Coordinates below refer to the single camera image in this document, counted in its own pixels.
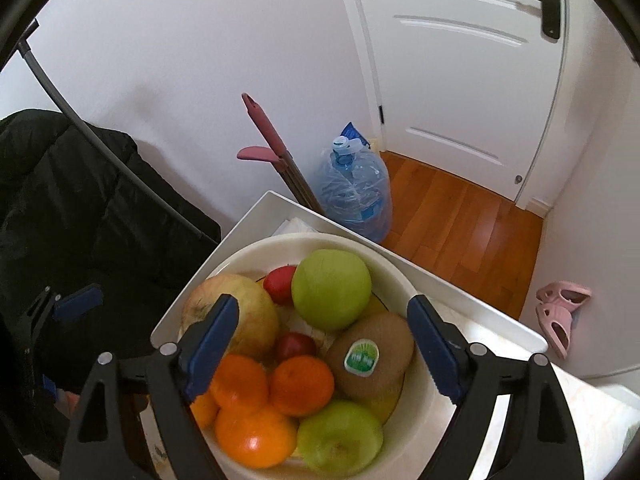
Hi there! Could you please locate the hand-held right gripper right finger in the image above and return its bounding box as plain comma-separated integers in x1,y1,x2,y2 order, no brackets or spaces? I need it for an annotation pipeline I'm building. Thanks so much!
406,295,585,480

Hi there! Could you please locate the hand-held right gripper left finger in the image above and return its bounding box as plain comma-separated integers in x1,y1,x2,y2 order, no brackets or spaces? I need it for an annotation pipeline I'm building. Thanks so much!
59,294,241,480

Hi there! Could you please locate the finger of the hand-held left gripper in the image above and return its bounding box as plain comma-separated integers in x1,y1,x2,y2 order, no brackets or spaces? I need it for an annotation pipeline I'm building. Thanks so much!
40,372,68,398
19,282,106,343

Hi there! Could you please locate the small orange tangerine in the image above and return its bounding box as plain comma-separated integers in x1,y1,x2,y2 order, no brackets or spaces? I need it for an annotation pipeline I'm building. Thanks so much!
210,354,270,413
270,355,335,417
190,390,221,430

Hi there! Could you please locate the brown kiwi with green sticker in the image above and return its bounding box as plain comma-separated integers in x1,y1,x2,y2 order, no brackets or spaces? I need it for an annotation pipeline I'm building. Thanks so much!
325,312,416,402

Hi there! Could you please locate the cream bowl with yellow print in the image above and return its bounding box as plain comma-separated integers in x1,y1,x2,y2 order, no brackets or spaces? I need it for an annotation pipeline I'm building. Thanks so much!
177,232,471,480

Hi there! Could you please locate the large russet red-green apple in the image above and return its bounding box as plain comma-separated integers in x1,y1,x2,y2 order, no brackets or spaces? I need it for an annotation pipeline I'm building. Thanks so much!
181,273,280,361

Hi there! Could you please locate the red cherry tomato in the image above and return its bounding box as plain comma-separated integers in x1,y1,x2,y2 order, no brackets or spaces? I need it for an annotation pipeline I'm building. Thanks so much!
274,331,317,363
262,265,299,306

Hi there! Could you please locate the large orange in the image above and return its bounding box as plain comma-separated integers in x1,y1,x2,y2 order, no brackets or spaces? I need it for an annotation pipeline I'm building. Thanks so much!
215,405,299,469

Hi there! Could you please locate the green apple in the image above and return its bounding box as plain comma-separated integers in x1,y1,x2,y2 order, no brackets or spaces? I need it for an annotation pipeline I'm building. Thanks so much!
291,249,373,332
297,400,385,478

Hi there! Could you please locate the black jacket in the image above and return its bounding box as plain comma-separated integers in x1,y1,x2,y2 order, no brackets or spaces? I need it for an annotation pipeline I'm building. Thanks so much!
0,109,222,468

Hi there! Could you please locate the pink slipper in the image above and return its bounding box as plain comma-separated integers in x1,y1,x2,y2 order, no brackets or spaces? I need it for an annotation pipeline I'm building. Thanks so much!
536,281,592,312
536,304,577,360

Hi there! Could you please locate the white table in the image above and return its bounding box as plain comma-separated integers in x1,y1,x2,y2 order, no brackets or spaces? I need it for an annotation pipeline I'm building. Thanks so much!
150,190,547,361

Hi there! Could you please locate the grey metal rack pole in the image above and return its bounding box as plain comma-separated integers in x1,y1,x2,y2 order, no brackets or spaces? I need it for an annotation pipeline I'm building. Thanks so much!
15,20,221,247

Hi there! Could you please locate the large blue water bottle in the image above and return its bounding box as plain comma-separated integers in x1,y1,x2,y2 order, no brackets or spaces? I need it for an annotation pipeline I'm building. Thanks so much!
314,135,393,243

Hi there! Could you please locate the white floral tablecloth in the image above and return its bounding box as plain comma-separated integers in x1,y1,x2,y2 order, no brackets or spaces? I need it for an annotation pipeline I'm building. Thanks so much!
140,216,640,480

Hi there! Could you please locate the blue plastic bag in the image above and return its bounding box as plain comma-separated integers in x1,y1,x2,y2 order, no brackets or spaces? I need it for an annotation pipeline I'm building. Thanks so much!
341,121,375,147

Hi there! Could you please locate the pink mop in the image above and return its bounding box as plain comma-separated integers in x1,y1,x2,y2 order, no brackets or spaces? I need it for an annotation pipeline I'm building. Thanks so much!
237,92,327,215

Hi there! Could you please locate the white panelled door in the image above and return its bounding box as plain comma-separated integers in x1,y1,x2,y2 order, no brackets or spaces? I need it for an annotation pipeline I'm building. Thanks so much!
342,0,576,211

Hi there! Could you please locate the black door handle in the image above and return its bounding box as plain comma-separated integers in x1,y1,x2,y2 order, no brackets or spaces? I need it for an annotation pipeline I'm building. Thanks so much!
520,0,562,41

